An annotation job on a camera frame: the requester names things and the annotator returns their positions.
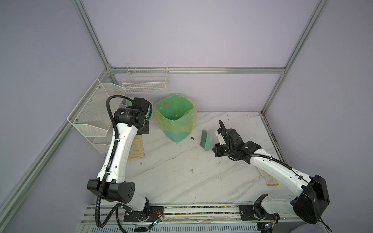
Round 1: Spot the green hand brush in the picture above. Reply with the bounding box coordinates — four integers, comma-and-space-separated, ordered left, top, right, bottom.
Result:
200, 129, 214, 151

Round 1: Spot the green plastic dustpan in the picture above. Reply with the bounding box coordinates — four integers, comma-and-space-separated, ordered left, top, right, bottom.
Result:
125, 97, 153, 120

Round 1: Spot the robot right arm white black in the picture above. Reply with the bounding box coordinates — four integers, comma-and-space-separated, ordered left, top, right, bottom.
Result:
212, 121, 330, 230

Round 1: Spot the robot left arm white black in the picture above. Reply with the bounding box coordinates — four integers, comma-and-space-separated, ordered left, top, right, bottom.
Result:
87, 95, 152, 229

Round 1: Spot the beige glove left side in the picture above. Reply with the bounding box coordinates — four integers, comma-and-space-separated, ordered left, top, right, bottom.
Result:
128, 135, 145, 161

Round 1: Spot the green trash bin with bag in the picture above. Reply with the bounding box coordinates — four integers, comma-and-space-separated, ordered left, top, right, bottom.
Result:
153, 94, 197, 142

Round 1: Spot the white mesh two-tier shelf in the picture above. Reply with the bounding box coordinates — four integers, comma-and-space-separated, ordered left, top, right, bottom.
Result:
67, 79, 126, 154

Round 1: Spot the white knit glove right side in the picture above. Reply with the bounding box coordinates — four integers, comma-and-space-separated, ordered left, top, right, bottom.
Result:
257, 168, 279, 186

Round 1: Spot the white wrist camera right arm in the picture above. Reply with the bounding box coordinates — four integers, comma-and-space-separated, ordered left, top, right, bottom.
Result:
215, 131, 226, 146

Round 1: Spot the white wire basket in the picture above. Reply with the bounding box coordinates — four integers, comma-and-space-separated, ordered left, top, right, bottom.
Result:
121, 63, 169, 94

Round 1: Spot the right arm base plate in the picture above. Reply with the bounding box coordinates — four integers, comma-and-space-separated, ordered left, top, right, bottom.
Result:
239, 204, 280, 221

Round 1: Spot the white slotted cable duct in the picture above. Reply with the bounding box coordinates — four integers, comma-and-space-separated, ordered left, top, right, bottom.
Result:
88, 223, 261, 233

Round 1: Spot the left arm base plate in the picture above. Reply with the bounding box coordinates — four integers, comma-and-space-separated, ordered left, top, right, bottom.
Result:
123, 206, 164, 222

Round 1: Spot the aluminium front rail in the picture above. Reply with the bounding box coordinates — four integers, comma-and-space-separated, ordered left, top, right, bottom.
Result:
80, 201, 321, 226

